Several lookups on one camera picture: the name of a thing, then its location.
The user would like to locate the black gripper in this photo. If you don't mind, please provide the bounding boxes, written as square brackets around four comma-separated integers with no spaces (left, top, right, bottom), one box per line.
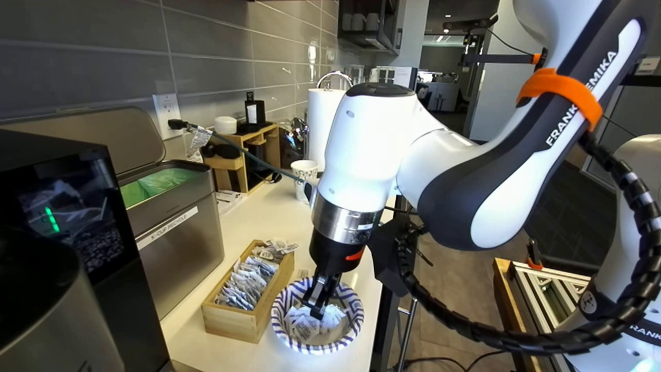
[303,231,368,319]

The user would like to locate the packet pile in plate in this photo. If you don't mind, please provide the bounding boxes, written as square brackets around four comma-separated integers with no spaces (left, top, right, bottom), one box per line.
[282,299,348,346]

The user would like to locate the blue patterned white paper plate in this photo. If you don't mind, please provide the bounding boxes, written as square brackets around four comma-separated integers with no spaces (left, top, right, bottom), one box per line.
[269,275,365,358]

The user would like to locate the packet pile in wooden box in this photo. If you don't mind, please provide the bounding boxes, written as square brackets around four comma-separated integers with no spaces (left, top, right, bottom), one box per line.
[215,240,295,313]

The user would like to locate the rectangular wooden box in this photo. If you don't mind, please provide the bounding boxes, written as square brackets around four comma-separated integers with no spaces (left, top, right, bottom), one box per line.
[200,237,297,345]

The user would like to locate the white patterned paper cup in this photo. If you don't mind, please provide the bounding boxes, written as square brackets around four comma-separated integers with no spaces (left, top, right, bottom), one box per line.
[289,158,320,206]

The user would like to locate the printed paper leaflet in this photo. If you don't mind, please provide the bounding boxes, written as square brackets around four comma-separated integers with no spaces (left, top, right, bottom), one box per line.
[215,187,243,210]

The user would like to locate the wooden countertop rack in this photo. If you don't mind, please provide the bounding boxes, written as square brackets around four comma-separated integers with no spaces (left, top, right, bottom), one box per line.
[202,121,285,193]

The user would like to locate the white paper towel roll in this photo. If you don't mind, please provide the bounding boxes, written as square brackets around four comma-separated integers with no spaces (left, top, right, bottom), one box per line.
[305,84,346,173]

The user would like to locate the small white jar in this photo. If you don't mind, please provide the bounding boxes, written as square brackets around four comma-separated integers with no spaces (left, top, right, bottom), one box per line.
[213,114,240,137]

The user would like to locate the dark bottle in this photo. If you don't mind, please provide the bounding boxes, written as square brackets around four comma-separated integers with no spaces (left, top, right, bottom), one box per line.
[242,90,269,129]

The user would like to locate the black coffee machine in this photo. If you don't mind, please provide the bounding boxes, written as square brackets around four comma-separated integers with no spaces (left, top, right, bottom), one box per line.
[0,129,172,372]

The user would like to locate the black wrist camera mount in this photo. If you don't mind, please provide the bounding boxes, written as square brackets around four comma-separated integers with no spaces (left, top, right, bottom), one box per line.
[368,217,423,297]

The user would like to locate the black power cable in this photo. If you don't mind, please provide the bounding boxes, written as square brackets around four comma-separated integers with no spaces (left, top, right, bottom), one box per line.
[166,117,316,185]

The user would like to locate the aluminium frame cart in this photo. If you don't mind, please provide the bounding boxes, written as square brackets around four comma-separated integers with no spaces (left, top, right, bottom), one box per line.
[491,256,595,372]

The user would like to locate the white wall outlet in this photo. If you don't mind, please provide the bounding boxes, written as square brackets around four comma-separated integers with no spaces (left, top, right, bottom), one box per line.
[151,90,184,141]

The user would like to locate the orange velcro strap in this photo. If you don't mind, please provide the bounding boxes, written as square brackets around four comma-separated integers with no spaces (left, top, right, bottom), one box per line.
[516,63,605,131]

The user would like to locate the black corrugated cable conduit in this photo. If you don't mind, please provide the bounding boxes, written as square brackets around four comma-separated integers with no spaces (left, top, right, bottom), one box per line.
[400,129,661,358]

